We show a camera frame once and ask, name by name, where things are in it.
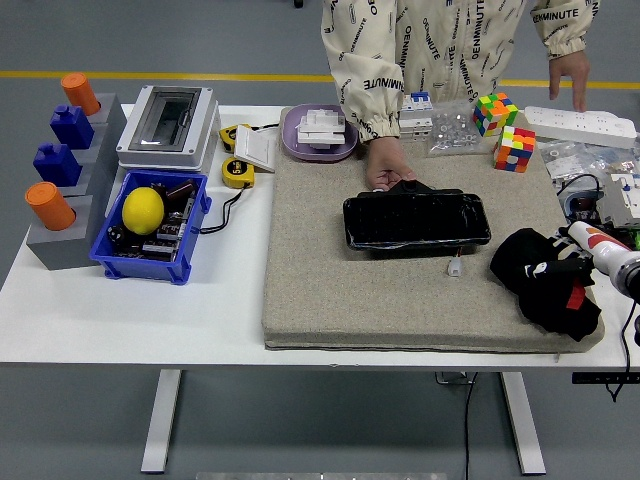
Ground white blue circuit breaker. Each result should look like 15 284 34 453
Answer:
398 91 435 143

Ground orange cylinder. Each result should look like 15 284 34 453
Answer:
60 72 101 117
24 181 77 232

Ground clear bag of nuts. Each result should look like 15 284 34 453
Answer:
423 99 489 159

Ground clear bags of washers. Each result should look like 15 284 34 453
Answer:
538 138 640 189

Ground grey-brown mat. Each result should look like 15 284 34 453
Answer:
260 105 606 355

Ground white power strip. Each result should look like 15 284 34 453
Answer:
523 104 639 149

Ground black looped cable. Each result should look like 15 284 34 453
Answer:
556 173 607 201

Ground blue block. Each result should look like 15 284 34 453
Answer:
32 142 83 186
49 104 95 150

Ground white switch parts stack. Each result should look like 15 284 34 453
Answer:
297 108 349 151

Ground black tape measure strap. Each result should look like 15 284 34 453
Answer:
199 187 245 235

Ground white breaker module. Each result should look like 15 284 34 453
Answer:
596 172 640 230

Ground colourful puzzle cube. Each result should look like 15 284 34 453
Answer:
472 91 520 138
493 125 537 174

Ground white table leg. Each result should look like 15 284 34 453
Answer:
499 372 547 476
140 369 184 475

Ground blue plastic bin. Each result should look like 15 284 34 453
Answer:
88 169 213 286

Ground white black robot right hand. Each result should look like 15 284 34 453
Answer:
522 221 635 281

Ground yellow lemon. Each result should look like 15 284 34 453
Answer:
121 186 166 236

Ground person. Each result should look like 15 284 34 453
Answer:
319 0 601 194

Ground yellow tape measure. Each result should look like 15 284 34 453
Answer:
221 156 256 190
218 123 251 154

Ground purple tray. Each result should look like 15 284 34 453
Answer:
280 103 360 163

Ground person's right hand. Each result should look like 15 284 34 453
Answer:
364 137 417 194

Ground grey electrical enclosure box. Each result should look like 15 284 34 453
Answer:
115 84 222 174

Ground black rag with red tag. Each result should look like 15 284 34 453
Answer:
488 228 603 343

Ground grey stepped block holder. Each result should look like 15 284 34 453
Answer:
25 92 128 272

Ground person's left hand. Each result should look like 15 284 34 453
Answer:
548 49 591 112

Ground white wall switch plate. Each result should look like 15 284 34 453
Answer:
233 124 278 175

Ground black cable under table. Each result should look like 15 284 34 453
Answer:
462 372 479 480

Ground black hanging cable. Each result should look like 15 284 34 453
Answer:
610 299 640 404

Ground black table control box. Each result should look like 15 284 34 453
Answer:
571 372 640 386

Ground clear parts container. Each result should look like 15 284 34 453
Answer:
564 192 604 224

